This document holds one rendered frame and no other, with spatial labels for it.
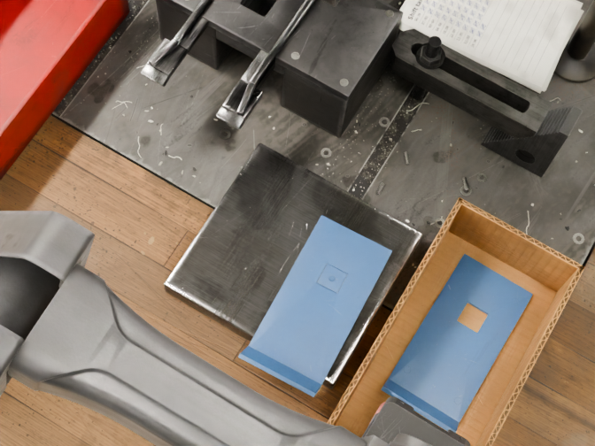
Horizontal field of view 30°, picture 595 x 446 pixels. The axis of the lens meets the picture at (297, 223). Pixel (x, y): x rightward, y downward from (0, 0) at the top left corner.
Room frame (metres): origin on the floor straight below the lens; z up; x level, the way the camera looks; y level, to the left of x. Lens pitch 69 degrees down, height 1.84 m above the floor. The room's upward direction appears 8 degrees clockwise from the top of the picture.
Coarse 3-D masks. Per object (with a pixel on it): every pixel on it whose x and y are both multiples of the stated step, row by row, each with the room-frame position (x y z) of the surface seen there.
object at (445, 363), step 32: (448, 288) 0.32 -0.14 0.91; (480, 288) 0.33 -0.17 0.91; (512, 288) 0.33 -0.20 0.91; (448, 320) 0.29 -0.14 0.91; (512, 320) 0.30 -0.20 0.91; (416, 352) 0.26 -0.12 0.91; (448, 352) 0.26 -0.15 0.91; (480, 352) 0.27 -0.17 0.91; (384, 384) 0.22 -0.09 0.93; (416, 384) 0.23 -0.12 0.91; (448, 384) 0.24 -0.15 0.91; (480, 384) 0.24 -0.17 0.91; (448, 416) 0.21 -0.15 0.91
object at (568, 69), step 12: (588, 12) 0.58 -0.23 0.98; (588, 24) 0.57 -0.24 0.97; (576, 36) 0.58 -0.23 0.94; (588, 36) 0.57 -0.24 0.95; (564, 48) 0.58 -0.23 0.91; (576, 48) 0.57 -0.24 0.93; (588, 48) 0.57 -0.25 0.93; (564, 60) 0.57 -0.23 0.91; (576, 60) 0.57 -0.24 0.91; (588, 60) 0.57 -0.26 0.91; (564, 72) 0.56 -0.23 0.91; (576, 72) 0.56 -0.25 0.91; (588, 72) 0.56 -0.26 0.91
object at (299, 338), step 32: (320, 224) 0.36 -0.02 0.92; (320, 256) 0.33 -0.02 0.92; (352, 256) 0.33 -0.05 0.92; (384, 256) 0.34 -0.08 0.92; (288, 288) 0.30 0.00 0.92; (320, 288) 0.30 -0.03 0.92; (352, 288) 0.30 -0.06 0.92; (288, 320) 0.27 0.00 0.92; (320, 320) 0.27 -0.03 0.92; (352, 320) 0.28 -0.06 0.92; (256, 352) 0.23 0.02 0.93; (288, 352) 0.24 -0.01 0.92; (320, 352) 0.24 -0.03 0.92; (320, 384) 0.22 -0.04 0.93
